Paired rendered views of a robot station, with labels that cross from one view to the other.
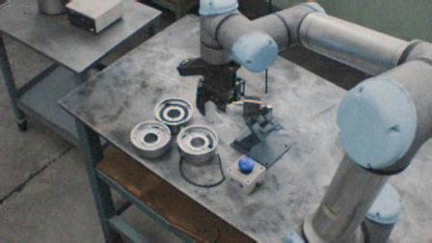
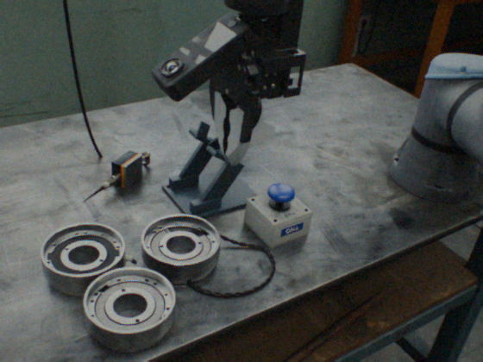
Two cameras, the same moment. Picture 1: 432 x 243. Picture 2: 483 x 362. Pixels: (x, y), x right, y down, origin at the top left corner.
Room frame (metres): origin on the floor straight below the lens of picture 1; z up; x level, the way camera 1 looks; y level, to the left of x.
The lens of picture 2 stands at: (0.80, 0.58, 1.32)
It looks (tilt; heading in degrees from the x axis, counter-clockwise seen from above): 33 degrees down; 284
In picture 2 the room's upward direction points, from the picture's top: 6 degrees clockwise
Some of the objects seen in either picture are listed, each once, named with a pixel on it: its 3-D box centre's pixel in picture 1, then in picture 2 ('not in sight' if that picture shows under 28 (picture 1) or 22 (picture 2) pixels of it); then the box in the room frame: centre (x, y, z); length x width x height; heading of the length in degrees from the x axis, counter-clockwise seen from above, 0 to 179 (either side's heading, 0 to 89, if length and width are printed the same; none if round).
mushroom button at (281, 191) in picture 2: (246, 168); (279, 202); (0.90, -0.09, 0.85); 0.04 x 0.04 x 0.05
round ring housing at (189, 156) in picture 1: (198, 144); (180, 249); (1.01, 0.03, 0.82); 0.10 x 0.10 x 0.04
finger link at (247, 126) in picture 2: (204, 98); (244, 105); (0.94, 0.01, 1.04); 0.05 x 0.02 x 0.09; 140
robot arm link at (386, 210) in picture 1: (369, 213); (461, 96); (0.67, -0.34, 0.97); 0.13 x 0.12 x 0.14; 122
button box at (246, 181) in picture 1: (247, 175); (280, 215); (0.90, -0.09, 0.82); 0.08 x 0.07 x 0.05; 50
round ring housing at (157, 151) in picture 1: (150, 140); (130, 309); (1.02, 0.16, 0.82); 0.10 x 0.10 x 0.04
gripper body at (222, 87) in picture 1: (220, 78); (258, 46); (0.95, -0.02, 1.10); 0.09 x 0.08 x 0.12; 50
